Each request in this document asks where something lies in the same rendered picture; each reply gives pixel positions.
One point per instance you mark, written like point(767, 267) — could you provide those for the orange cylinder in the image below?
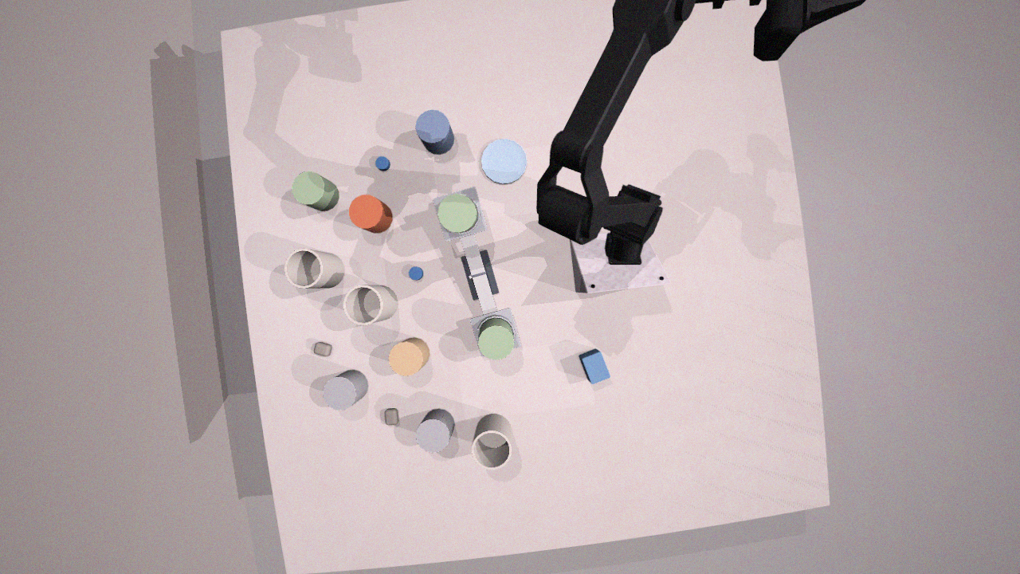
point(371, 214)

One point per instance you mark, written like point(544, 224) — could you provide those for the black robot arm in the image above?
point(641, 29)

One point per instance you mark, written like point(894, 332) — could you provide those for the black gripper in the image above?
point(784, 20)

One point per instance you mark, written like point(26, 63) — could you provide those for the light blue block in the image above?
point(594, 366)

